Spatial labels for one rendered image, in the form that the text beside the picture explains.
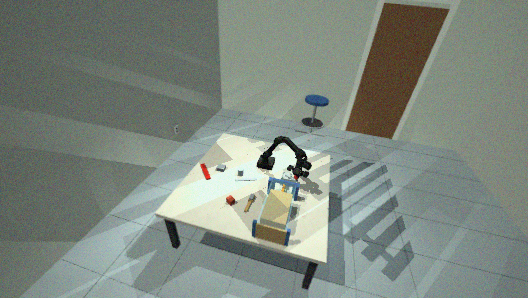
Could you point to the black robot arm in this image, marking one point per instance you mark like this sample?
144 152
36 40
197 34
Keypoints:
299 153

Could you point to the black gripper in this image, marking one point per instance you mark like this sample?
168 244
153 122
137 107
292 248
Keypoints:
305 174

